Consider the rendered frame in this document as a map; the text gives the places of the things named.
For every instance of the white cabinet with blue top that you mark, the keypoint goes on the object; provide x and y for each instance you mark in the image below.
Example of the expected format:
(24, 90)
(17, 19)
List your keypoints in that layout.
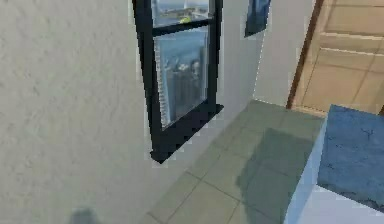
(353, 153)

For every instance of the tan panelled room door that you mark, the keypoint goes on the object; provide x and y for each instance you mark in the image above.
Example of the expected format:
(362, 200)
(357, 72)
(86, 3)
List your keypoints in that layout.
(343, 66)

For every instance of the blue framed wall picture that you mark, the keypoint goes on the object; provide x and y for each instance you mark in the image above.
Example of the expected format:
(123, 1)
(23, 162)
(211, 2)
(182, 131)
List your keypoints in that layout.
(256, 15)

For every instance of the black framed window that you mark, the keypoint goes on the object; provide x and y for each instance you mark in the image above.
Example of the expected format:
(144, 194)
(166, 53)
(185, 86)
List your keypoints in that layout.
(182, 133)

